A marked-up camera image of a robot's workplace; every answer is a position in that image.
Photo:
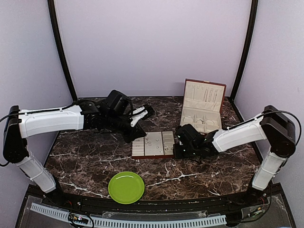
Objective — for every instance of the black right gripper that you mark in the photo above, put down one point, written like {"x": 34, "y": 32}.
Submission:
{"x": 177, "y": 153}

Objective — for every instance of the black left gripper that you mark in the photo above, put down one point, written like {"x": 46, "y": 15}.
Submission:
{"x": 138, "y": 132}

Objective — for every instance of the jewelry tray brown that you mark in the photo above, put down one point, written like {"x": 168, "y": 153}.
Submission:
{"x": 155, "y": 145}

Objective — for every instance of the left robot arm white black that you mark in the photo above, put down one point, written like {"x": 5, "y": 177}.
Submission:
{"x": 115, "y": 113}

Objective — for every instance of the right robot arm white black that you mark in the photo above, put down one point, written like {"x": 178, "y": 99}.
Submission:
{"x": 272, "y": 125}

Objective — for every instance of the open brown jewelry box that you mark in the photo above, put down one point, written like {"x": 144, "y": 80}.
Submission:
{"x": 202, "y": 105}

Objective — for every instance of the green plate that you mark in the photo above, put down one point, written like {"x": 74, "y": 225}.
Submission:
{"x": 126, "y": 187}

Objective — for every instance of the white slotted cable duct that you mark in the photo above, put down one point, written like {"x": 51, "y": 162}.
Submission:
{"x": 127, "y": 220}

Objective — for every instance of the right black frame post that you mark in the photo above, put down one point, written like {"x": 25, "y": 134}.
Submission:
{"x": 246, "y": 48}

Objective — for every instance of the black frame post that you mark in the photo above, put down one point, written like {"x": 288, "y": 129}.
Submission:
{"x": 60, "y": 48}
{"x": 246, "y": 48}

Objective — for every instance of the left black frame post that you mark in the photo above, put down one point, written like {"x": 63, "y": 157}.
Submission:
{"x": 60, "y": 48}

